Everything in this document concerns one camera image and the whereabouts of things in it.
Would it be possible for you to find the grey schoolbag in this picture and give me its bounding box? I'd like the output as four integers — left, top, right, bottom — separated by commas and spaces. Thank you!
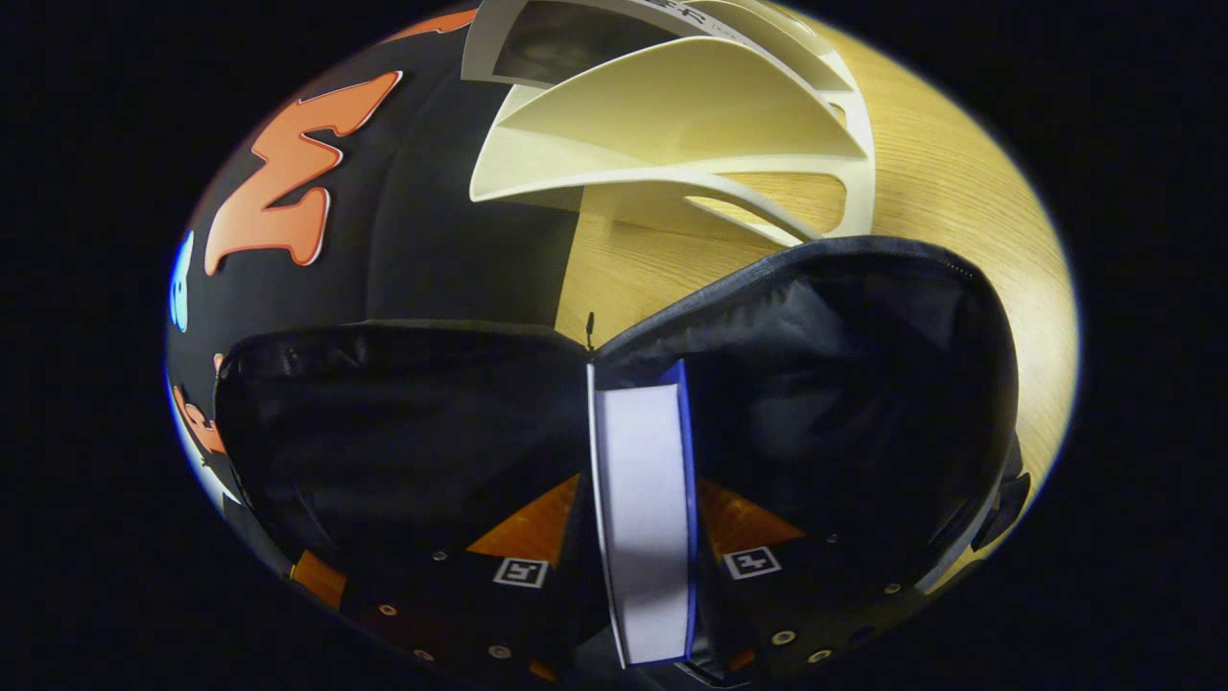
212, 234, 1034, 675

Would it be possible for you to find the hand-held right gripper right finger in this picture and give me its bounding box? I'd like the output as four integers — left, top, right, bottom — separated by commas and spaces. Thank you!
695, 476, 924, 680

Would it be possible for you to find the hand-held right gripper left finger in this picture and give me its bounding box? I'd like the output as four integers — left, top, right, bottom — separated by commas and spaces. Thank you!
338, 470, 602, 688

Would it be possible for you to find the black backdrop cloth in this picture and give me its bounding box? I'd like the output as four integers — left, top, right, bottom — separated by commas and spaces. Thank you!
161, 5, 588, 538

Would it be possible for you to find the white plastic bookshelf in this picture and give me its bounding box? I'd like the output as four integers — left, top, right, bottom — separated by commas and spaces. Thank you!
460, 0, 877, 252

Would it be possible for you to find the blue book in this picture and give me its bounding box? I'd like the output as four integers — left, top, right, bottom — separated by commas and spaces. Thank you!
584, 359, 700, 671

